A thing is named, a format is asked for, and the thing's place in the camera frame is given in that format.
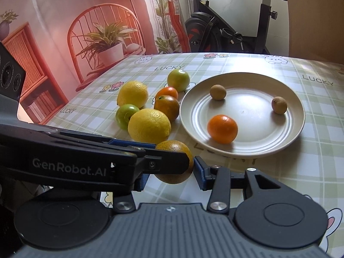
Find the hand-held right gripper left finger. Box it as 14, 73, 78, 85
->
113, 173, 151, 213

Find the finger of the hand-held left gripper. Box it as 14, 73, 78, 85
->
129, 146, 190, 176
107, 138, 157, 154

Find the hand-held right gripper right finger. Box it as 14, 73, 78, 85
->
193, 156, 292, 213

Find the orange-green mandarin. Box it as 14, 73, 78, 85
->
154, 95, 180, 122
154, 140, 194, 184

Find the yellow lemon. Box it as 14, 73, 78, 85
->
117, 81, 149, 109
127, 108, 172, 145

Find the small green citrus fruit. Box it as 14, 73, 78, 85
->
115, 104, 140, 130

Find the large orange tangerine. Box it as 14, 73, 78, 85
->
207, 114, 239, 144

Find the small orange tangerine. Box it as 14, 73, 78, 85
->
156, 86, 178, 100

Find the cream round plate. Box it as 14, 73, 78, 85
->
180, 72, 306, 158

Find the small brown round fruit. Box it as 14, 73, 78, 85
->
210, 84, 227, 101
271, 97, 288, 115

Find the green apple far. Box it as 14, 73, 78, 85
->
167, 69, 191, 92

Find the green checked tablecloth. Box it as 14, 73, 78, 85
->
43, 52, 344, 248

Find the black exercise bike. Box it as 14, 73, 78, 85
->
173, 0, 289, 55

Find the wooden panel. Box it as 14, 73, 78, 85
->
285, 0, 344, 65

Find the printed wall cloth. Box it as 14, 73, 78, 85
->
0, 0, 191, 125

